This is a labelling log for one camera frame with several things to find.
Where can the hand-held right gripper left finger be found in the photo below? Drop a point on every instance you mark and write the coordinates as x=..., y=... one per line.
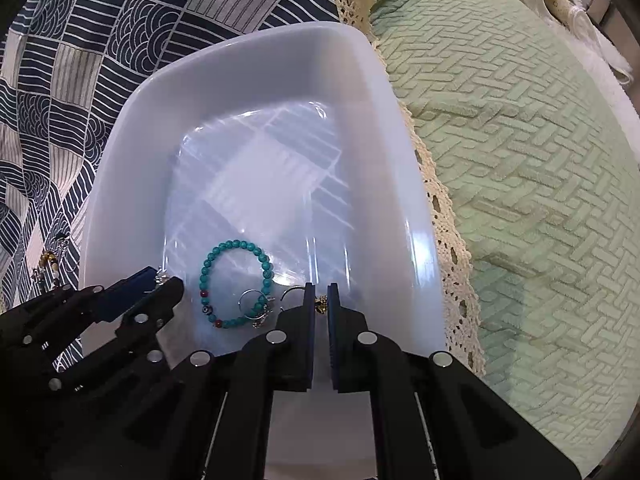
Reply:
x=309, y=320

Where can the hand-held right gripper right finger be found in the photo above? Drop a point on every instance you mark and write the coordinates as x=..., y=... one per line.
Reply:
x=333, y=320

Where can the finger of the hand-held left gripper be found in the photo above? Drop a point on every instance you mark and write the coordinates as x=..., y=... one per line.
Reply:
x=125, y=292
x=150, y=305

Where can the gold hoop earring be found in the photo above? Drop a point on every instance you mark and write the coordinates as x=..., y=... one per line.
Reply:
x=320, y=305

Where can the silver charm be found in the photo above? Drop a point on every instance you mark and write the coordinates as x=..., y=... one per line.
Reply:
x=262, y=319

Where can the white plastic tray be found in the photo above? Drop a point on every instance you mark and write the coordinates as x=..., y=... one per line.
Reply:
x=280, y=125

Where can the navy patterned cloth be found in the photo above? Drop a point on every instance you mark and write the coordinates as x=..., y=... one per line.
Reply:
x=75, y=85

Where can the green quilted lace-trimmed blanket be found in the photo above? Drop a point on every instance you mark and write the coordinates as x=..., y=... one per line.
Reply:
x=525, y=185

